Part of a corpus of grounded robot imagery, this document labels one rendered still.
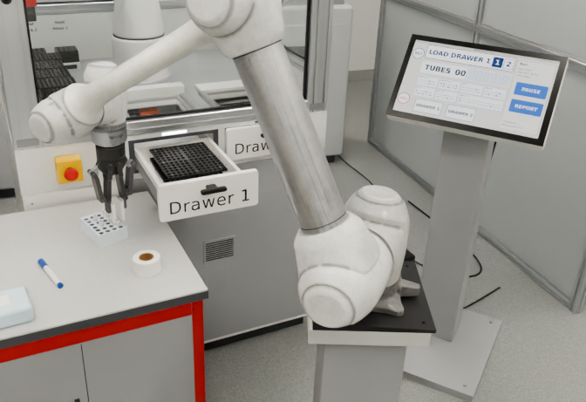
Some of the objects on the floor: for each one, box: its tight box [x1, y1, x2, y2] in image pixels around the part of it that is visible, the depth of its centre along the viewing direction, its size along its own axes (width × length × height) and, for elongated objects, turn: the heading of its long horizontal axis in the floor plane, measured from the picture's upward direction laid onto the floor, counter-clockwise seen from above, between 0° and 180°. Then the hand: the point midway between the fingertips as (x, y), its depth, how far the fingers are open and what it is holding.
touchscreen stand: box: [403, 131, 502, 402], centre depth 239 cm, size 50×45×102 cm
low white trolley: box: [0, 191, 208, 402], centre depth 187 cm, size 58×62×76 cm
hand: (116, 210), depth 177 cm, fingers closed
